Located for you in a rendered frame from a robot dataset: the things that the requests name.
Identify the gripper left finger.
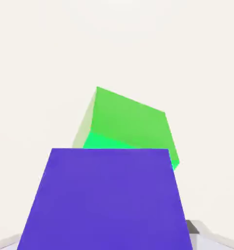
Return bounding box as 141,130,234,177
0,233,23,250

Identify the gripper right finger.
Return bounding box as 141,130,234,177
185,219,234,250

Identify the small purple cube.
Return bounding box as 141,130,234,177
16,147,193,250

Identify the small green cube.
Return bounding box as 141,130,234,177
72,86,180,171

